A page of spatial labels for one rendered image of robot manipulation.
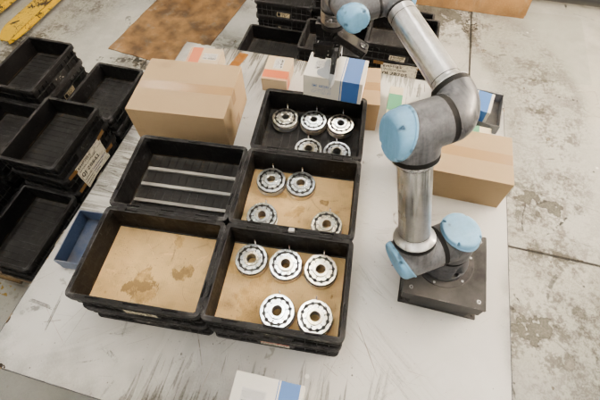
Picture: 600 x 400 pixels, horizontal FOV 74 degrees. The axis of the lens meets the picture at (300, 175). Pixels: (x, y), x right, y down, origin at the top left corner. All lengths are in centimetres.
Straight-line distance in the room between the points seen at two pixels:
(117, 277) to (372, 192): 95
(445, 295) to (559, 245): 135
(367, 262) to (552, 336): 120
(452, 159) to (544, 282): 112
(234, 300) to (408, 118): 76
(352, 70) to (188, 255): 81
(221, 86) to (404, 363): 121
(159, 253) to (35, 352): 49
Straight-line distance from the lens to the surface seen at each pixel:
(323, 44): 130
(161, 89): 176
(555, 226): 269
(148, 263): 141
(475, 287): 141
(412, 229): 109
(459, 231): 121
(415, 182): 98
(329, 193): 143
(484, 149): 164
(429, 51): 105
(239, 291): 130
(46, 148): 236
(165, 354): 144
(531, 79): 343
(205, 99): 166
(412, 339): 142
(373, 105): 168
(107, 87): 269
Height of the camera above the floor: 205
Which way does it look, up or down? 56 degrees down
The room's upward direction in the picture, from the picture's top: 1 degrees counter-clockwise
